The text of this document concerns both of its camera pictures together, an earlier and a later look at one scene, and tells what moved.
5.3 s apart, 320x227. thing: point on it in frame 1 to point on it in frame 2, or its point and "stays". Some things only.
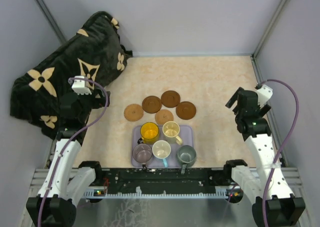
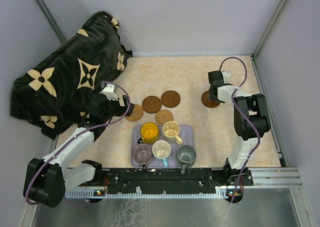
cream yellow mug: (171, 130) stays
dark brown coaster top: (170, 99) stays
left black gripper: (99, 102) to (122, 110)
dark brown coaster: (186, 110) to (207, 102)
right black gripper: (233, 99) to (211, 97)
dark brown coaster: (151, 104) stays
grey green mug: (186, 156) stays
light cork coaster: (133, 112) stays
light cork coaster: (163, 116) stays
